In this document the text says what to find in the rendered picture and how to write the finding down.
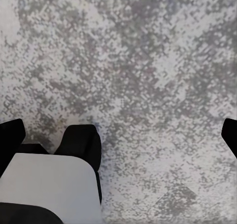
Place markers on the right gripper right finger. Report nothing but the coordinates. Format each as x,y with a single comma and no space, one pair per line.
229,133

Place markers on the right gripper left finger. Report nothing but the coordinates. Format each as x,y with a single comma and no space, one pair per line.
12,134

